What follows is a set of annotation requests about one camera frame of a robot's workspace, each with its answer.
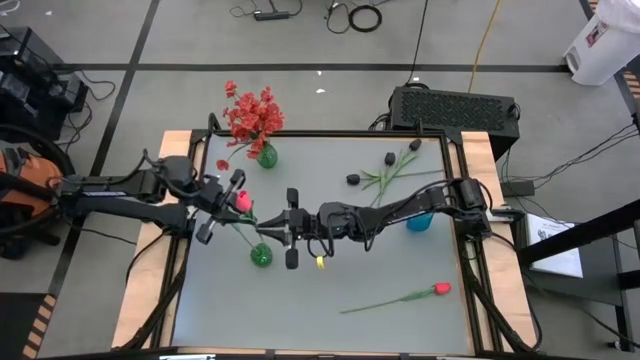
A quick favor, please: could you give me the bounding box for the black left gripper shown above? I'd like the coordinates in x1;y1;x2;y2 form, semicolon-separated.
195;169;256;246

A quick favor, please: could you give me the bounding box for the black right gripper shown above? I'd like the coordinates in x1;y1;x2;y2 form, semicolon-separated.
258;188;326;271

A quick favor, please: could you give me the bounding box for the red blossom bunch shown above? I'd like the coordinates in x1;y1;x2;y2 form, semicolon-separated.
222;79;286;161
215;84;286;172

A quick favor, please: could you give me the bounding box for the blue patterned glass vase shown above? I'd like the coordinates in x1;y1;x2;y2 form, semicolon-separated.
405;212;435;233

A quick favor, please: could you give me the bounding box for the wide dark green glass vase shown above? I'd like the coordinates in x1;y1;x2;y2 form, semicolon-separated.
249;243;274;269

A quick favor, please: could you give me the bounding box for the wooden table side board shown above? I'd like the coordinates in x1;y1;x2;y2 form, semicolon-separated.
459;130;539;350
112;130;194;350

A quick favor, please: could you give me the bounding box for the black power strip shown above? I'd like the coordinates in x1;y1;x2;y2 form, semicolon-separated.
253;9;291;22

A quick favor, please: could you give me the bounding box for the orange vacuum cleaner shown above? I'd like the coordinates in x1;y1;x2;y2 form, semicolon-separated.
0;124;77;261

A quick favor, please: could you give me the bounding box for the black computer tower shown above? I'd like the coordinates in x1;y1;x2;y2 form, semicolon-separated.
389;85;521;147

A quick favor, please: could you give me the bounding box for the black power brick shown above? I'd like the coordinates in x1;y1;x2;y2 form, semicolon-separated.
501;179;536;198

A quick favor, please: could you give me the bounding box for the black equipment cart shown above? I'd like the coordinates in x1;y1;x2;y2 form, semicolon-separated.
0;25;90;142

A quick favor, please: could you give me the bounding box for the white paper booklet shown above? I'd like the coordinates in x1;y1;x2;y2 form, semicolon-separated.
524;212;585;279

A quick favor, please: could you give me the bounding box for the black metal stand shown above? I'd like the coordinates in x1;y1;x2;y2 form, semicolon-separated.
517;199;640;352

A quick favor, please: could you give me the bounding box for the white bin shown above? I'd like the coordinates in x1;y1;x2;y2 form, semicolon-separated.
563;0;640;86

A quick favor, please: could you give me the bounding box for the black table frame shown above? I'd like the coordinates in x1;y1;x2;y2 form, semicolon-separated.
119;113;544;360

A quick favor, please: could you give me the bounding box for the coiled black cable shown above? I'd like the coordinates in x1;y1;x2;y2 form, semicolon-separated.
348;4;384;34

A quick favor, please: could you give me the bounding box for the black hanging cable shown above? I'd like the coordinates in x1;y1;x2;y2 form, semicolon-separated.
405;0;430;85

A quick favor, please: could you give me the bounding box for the yellow hanging cable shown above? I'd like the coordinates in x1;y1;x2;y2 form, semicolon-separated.
467;0;501;94

